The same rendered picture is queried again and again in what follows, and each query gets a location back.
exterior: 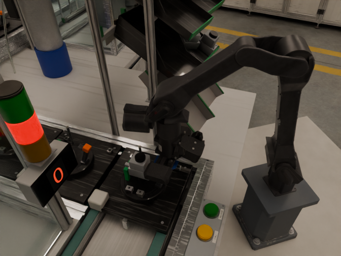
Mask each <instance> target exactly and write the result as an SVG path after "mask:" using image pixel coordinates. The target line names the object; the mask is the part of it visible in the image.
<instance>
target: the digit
mask: <svg viewBox="0 0 341 256"><path fill-rule="evenodd" d="M46 176H47V178H48V180H49V182H50V184H51V186H52V188H53V190H54V192H55V191H56V190H57V189H58V187H59V186H60V185H61V184H62V182H63V181H64V180H65V179H66V177H67V176H68V173H67V171H66V168H65V166H64V163H63V161H62V159H61V157H60V158H59V160H58V161H57V162H56V163H55V164H54V165H53V167H52V168H51V169H50V170H49V171H48V172H47V173H46Z"/></svg>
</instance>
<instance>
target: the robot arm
mask: <svg viewBox="0 0 341 256"><path fill-rule="evenodd" d="M314 66H315V59H314V57H313V55H312V53H311V51H310V49H309V47H308V44H307V42H306V40H305V39H304V38H303V37H302V36H299V35H288V36H276V35H267V36H258V37H254V36H241V37H239V38H238V39H237V40H236V41H235V42H234V43H232V44H231V45H229V46H228V47H226V48H225V49H223V50H222V51H220V52H219V53H217V54H215V55H214V56H212V57H211V58H209V59H208V60H206V61H205V62H203V63H202V64H200V65H199V66H197V67H196V68H194V69H193V70H191V71H190V72H188V73H186V74H184V75H181V76H173V77H171V78H169V79H166V80H164V81H162V82H161V83H160V84H159V85H158V87H157V90H156V94H155V95H154V96H153V97H152V98H151V100H150V104H149V106H143V105H133V104H125V106H124V109H123V110H124V114H123V123H122V128H123V130H124V131H128V132H140V133H150V129H153V127H154V123H155V122H156V130H157V134H156V136H155V138H154V141H155V142H157V147H156V149H155V153H157V154H160V155H157V157H156V159H155V161H154V162H150V163H149V164H148V165H147V167H146V169H145V171H144V178H145V179H148V180H151V181H154V182H157V183H161V184H164V185H167V184H168V183H169V180H170V178H171V176H172V174H173V170H174V169H175V168H176V167H177V165H178V163H179V161H177V159H179V158H181V157H183V158H185V159H188V160H190V161H191V162H193V163H197V162H198V160H199V159H200V157H201V155H202V153H203V150H204V147H205V144H204V142H205V140H203V135H202V132H199V131H196V132H194V133H193V134H192V135H191V129H190V128H188V127H185V126H181V123H188V121H189V113H190V112H189V111H188V110H186V109H184V108H185V107H186V106H187V104H188V103H189V102H190V101H191V99H192V98H193V97H194V96H196V95H197V94H198V93H200V92H202V91H203V90H205V89H207V88H209V87H210V86H212V85H214V84H215V83H217V82H219V81H220V80H222V79H224V78H225V77H227V76H229V75H231V74H232V73H234V72H236V71H237V70H239V69H241V68H242V67H252V68H255V69H258V70H260V71H263V72H265V73H268V74H270V75H275V76H278V82H279V85H278V98H277V110H276V122H275V131H274V135H273V136H272V137H266V145H265V153H266V160H267V166H268V167H270V169H269V172H268V175H265V176H263V177H262V178H263V180H264V181H265V183H266V184H267V186H268V187H269V189H270V190H271V192H272V193H273V195H274V196H275V197H277V196H281V195H285V194H288V193H292V192H295V191H297V188H296V187H295V184H299V183H300V182H301V181H303V176H302V172H301V168H300V165H299V161H298V157H297V153H296V152H295V149H294V136H295V130H296V123H297V119H298V118H297V116H298V109H299V102H300V96H301V91H302V89H303V88H304V87H305V86H306V84H307V83H308V82H309V80H310V77H311V74H312V72H313V69H314Z"/></svg>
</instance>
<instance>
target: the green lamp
mask: <svg viewBox="0 0 341 256"><path fill-rule="evenodd" d="M34 112H35V110H34V108H33V106H32V104H31V101H30V99H29V97H28V94H27V92H26V90H25V88H23V90H22V92H21V93H20V94H18V95H16V96H15V97H12V98H9V99H5V100H0V114H1V116H2V118H3V119H4V121H5V122H6V123H10V124H17V123H21V122H24V121H26V120H28V119H30V118H31V117H32V116H33V114H34Z"/></svg>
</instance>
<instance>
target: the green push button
mask: <svg viewBox="0 0 341 256"><path fill-rule="evenodd" d="M204 212H205V214H206V215H207V216H209V217H215V216H217V215H218V212H219V208H218V206H217V205H216V204H214V203H208V204H206V205H205V207H204Z"/></svg>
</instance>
